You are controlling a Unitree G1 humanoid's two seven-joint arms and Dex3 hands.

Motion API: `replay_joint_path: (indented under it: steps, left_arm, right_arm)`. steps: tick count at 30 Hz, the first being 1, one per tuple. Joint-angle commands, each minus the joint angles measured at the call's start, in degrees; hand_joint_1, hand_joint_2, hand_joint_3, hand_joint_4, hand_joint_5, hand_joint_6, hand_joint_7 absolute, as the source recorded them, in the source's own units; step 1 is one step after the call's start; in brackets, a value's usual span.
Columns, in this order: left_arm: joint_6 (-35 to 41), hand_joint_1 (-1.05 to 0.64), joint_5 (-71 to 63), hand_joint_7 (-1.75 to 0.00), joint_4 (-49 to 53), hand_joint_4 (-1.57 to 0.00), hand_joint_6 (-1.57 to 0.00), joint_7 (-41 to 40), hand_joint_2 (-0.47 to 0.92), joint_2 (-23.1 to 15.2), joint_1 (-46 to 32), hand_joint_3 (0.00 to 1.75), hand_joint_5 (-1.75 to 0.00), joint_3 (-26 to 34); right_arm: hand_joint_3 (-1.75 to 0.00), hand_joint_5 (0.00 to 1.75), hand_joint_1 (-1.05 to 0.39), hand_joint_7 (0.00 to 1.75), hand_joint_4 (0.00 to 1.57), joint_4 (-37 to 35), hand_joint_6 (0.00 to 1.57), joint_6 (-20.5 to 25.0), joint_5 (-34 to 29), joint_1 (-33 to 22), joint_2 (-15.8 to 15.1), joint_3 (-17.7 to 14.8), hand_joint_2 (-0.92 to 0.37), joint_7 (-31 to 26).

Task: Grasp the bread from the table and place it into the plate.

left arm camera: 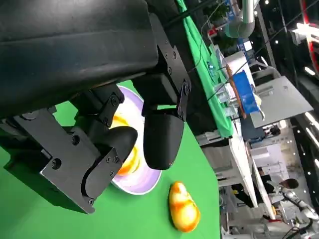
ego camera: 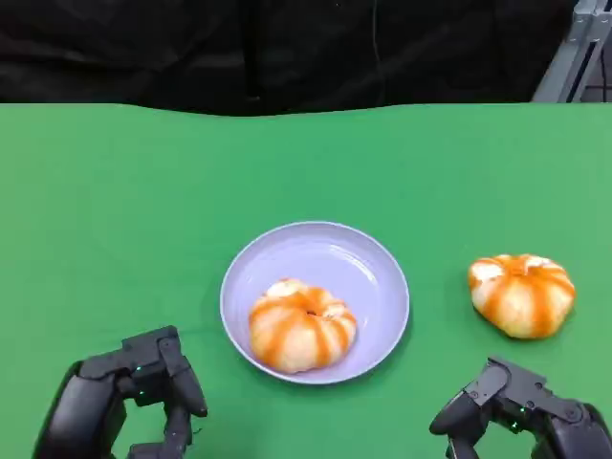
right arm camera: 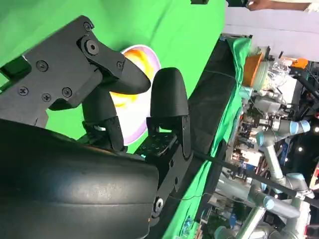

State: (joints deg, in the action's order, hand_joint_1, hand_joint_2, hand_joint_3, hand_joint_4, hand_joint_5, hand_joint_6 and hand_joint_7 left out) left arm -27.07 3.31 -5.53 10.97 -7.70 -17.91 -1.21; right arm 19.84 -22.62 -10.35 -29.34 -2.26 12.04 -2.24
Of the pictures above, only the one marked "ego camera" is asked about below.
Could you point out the black backdrop curtain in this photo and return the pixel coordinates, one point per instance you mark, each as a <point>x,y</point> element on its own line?
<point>268,50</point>

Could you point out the lilac plate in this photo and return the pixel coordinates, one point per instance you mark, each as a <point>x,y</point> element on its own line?
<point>314,287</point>

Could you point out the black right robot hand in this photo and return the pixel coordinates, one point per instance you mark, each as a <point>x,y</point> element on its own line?
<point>521,411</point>

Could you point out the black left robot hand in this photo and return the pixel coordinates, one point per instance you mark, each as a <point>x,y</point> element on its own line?
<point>95,406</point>

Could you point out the green table cloth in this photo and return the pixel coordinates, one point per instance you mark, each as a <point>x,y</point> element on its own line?
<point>306,181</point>

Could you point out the grey aluminium frame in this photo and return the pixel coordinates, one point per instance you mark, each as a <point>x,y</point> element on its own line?
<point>576,52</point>

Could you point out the orange and white bread roll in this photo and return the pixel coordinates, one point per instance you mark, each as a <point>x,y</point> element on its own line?
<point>303,325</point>
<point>522,295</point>

